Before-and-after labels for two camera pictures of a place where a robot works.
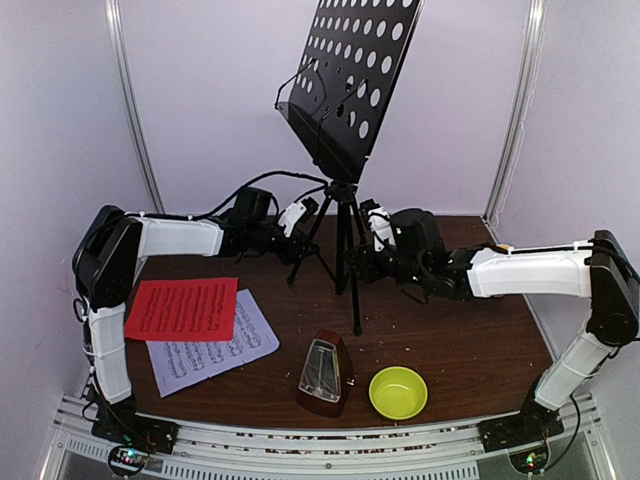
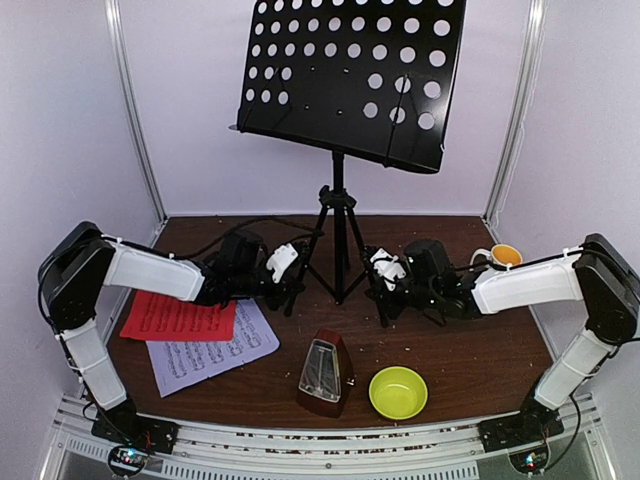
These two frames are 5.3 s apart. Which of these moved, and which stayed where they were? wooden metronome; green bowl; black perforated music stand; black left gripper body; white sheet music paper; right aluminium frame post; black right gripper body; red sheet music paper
Moved: black left gripper body; black right gripper body; black perforated music stand
Stayed: wooden metronome; green bowl; right aluminium frame post; red sheet music paper; white sheet music paper
